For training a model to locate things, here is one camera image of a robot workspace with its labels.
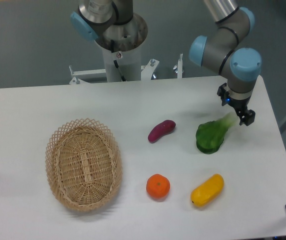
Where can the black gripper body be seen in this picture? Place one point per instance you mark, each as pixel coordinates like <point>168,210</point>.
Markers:
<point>239,101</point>

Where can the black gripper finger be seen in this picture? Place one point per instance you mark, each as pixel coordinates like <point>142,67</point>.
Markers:
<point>246,116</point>
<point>224,95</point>

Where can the green bok choy vegetable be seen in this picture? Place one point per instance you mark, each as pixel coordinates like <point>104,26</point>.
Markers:
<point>210,135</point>

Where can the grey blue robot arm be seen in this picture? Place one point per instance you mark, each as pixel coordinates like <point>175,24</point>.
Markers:
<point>219,53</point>

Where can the purple sweet potato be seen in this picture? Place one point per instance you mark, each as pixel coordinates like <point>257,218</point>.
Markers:
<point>162,129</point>

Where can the yellow mango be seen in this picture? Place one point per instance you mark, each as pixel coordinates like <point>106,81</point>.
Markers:
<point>207,191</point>

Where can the orange tangerine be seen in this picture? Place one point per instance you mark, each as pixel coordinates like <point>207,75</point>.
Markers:
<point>158,186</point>

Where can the woven wicker basket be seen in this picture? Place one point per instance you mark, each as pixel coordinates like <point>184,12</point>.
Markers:
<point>83,165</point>

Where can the white metal base frame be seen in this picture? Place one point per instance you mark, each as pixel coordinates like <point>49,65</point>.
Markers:
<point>147,73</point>

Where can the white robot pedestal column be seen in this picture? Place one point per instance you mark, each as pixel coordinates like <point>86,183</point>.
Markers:
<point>121,46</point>

